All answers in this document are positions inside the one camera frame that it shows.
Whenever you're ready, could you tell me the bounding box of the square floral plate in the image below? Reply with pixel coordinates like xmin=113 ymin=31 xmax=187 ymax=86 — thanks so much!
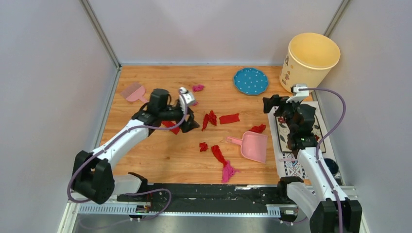
xmin=275 ymin=115 xmax=324 ymax=152

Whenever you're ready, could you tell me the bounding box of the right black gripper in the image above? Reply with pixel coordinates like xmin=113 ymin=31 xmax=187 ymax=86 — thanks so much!
xmin=262 ymin=94 xmax=301 ymax=133

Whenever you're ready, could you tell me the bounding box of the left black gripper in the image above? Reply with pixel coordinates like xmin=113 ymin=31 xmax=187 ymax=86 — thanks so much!
xmin=159 ymin=102 xmax=200 ymax=133

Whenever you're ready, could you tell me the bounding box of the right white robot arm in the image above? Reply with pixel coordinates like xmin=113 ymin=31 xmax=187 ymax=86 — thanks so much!
xmin=263 ymin=95 xmax=362 ymax=233

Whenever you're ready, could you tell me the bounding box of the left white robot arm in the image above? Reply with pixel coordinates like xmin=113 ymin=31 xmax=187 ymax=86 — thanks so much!
xmin=67 ymin=87 xmax=200 ymax=204

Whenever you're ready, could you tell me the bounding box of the pink hand brush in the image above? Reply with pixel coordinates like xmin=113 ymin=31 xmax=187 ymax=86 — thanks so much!
xmin=120 ymin=82 xmax=149 ymax=103

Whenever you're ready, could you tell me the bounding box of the magenta paper scrap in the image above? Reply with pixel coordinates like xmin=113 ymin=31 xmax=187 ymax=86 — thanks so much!
xmin=222 ymin=161 xmax=240 ymax=183
xmin=192 ymin=84 xmax=205 ymax=92

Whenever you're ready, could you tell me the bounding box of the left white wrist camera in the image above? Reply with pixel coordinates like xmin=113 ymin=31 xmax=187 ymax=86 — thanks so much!
xmin=178 ymin=87 xmax=197 ymax=109

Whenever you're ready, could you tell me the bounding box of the pink plastic dustpan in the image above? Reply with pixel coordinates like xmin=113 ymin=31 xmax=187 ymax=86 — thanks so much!
xmin=226 ymin=131 xmax=268 ymax=164

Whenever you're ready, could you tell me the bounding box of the red rectangular paper scrap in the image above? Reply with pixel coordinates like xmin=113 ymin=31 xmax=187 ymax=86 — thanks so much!
xmin=219 ymin=113 xmax=240 ymax=124

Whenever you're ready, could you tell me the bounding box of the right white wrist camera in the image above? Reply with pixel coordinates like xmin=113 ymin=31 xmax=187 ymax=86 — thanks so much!
xmin=286 ymin=84 xmax=309 ymax=103

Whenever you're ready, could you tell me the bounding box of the red crumpled scrap right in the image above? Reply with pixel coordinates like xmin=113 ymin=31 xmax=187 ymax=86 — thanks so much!
xmin=249 ymin=124 xmax=266 ymax=133

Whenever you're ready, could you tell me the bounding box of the magenta paper scrap top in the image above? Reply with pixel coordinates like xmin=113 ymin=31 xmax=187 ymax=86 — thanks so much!
xmin=192 ymin=84 xmax=205 ymax=92

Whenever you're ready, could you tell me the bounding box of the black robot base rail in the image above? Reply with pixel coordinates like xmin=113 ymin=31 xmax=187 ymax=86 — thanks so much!
xmin=117 ymin=183 xmax=299 ymax=222

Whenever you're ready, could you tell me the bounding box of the magenta paper scrap bottom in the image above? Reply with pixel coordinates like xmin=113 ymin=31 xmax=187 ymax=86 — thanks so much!
xmin=222 ymin=161 xmax=240 ymax=183

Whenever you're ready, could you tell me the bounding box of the cream yellow waste bin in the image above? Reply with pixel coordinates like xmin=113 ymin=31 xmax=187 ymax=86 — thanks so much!
xmin=279 ymin=33 xmax=341 ymax=92

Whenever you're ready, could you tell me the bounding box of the red twisted paper scrap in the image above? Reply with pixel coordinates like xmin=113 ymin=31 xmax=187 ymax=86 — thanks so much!
xmin=202 ymin=110 xmax=217 ymax=131

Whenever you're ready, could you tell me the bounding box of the blue polka dot plate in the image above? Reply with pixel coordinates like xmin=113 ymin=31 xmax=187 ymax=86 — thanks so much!
xmin=233 ymin=67 xmax=269 ymax=96

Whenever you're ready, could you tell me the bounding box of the patterned white placemat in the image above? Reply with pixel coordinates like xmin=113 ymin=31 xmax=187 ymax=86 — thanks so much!
xmin=267 ymin=101 xmax=327 ymax=179

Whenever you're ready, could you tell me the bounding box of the small red paper scrap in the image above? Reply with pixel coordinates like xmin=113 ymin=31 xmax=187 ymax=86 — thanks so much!
xmin=199 ymin=142 xmax=208 ymax=152

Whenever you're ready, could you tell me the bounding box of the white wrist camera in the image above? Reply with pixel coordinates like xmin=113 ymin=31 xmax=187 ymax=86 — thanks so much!
xmin=286 ymin=84 xmax=309 ymax=103
xmin=178 ymin=87 xmax=197 ymax=109

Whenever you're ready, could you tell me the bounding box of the dark blue mug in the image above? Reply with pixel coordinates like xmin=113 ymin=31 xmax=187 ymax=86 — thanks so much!
xmin=324 ymin=158 xmax=339 ymax=177

